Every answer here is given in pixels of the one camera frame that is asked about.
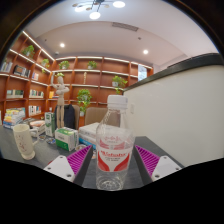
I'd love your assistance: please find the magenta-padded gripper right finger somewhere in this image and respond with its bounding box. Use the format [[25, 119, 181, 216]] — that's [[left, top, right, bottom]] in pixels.
[[133, 145, 183, 186]]

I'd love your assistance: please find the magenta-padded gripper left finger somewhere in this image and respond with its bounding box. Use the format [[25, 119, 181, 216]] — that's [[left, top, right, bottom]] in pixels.
[[43, 145, 94, 187]]

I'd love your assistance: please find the clear plastic water bottle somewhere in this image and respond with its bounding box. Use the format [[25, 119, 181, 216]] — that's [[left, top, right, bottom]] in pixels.
[[95, 94, 136, 192]]

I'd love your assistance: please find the small oval packet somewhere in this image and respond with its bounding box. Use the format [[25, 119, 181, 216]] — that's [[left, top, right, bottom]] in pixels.
[[45, 137, 57, 146], [75, 143, 87, 152]]

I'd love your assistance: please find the green and white box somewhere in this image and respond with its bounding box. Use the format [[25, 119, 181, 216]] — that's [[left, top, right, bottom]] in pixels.
[[54, 127, 80, 152]]

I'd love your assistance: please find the blue flat box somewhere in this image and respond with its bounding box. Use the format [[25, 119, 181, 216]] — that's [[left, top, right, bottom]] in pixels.
[[78, 137, 98, 150]]

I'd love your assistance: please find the tall green-white carton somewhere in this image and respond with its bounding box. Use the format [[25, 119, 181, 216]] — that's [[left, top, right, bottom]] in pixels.
[[44, 111, 57, 138]]

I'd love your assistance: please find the white flat box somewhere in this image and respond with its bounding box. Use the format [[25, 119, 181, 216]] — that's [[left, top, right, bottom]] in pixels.
[[78, 122, 101, 143]]

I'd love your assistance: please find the cream printed mug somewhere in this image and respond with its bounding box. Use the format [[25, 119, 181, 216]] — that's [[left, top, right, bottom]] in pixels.
[[12, 123, 40, 161]]

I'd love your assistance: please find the stack of magazines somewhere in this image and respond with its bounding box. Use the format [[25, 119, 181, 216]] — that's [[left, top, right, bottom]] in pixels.
[[23, 118, 47, 138]]

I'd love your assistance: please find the chair with dark jacket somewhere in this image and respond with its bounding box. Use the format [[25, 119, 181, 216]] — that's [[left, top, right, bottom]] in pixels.
[[63, 104, 81, 130]]

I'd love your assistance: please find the beige upholstered chair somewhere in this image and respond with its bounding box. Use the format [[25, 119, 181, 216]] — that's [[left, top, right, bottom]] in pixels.
[[83, 106, 109, 127]]

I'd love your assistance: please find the wooden artist mannequin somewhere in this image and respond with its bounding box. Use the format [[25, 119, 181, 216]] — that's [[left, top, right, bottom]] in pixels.
[[50, 74, 71, 129]]

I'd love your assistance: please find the stack of colourful books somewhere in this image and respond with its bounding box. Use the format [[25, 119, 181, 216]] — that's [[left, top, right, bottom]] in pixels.
[[2, 107, 27, 130]]

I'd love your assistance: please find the wooden shelf unit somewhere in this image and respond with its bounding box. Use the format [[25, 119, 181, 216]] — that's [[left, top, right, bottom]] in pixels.
[[0, 30, 155, 128]]

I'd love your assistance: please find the ceiling air vent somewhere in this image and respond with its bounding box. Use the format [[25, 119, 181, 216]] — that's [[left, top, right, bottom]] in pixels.
[[111, 21, 140, 32]]

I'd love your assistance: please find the branched ceiling lamp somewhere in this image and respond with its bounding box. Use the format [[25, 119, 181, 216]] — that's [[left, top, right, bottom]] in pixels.
[[72, 0, 127, 20]]

